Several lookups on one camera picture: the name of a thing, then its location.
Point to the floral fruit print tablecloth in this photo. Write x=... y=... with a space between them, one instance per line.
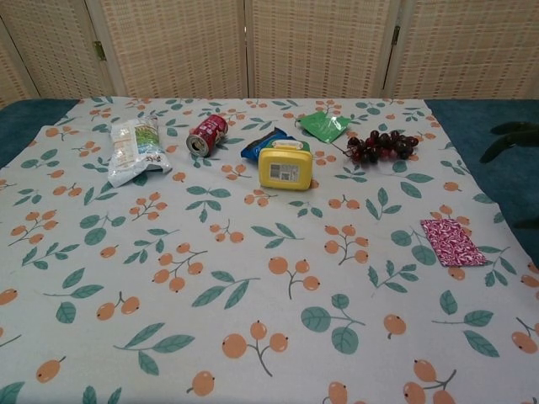
x=236 y=273

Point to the green foil packet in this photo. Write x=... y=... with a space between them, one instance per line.
x=324 y=126

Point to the purple grape bunch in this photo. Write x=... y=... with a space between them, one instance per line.
x=383 y=145

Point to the red soda can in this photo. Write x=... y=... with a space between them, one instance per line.
x=208 y=132

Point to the white crumpled snack bag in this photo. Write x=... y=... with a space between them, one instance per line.
x=135 y=147

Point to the pink patterned packet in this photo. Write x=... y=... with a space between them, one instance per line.
x=452 y=244

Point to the woven folding screen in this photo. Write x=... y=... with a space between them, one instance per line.
x=295 y=46

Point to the blue snack wrapper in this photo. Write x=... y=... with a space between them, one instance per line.
x=259 y=147

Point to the yellow green plastic box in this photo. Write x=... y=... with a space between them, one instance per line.
x=284 y=168

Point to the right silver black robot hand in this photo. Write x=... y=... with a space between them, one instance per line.
x=513 y=143

